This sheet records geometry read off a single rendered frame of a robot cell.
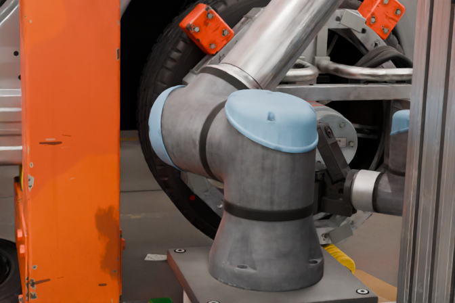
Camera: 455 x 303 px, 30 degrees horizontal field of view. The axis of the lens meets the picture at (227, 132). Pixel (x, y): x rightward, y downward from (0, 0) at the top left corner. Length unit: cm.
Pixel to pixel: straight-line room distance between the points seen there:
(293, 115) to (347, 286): 23
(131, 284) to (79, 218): 181
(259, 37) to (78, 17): 36
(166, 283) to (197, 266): 218
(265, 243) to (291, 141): 13
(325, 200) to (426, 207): 64
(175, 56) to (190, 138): 78
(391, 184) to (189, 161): 51
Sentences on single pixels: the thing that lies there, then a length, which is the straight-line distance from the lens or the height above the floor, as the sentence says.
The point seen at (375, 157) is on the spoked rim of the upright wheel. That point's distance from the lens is 209.
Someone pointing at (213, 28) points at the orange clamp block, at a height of 108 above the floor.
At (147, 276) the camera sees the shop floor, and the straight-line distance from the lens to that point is 339.
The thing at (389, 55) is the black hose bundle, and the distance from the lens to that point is 183.
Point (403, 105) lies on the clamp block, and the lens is 179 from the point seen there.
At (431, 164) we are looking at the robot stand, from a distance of 96.
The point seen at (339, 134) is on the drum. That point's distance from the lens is 178.
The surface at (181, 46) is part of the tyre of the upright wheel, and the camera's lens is 189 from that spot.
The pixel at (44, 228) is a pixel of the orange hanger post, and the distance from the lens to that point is 151.
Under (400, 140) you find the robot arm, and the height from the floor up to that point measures 92.
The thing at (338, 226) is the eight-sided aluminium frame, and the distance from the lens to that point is 200.
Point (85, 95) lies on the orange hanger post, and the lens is 147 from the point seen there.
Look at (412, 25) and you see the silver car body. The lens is 223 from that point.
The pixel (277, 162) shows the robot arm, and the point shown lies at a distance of 104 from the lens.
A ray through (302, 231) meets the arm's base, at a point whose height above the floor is 89.
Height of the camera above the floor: 122
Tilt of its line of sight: 11 degrees down
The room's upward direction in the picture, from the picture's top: 2 degrees clockwise
